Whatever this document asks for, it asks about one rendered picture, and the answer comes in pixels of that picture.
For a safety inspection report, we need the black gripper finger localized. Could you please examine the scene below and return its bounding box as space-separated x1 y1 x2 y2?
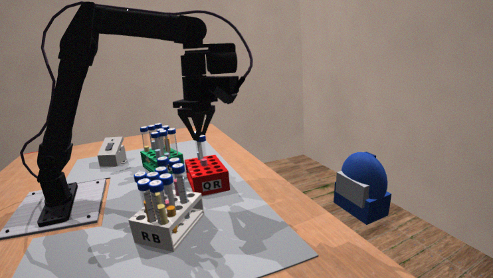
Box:
192 108 215 135
178 112 205 141

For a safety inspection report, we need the green tube rack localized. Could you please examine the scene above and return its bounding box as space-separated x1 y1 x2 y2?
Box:
140 149 184 174

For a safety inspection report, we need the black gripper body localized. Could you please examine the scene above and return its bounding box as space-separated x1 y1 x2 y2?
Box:
173 75 218 113

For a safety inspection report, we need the grey bench mat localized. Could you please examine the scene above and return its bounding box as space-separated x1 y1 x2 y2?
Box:
12 141 319 278

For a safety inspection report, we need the white test tube rack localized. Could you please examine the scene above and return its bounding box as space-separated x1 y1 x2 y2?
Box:
128 190 205 252

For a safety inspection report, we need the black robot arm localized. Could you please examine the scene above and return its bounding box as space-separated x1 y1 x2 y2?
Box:
37 1 239 227

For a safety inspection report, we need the red tube rack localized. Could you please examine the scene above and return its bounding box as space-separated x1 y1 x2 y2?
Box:
185 155 230 196

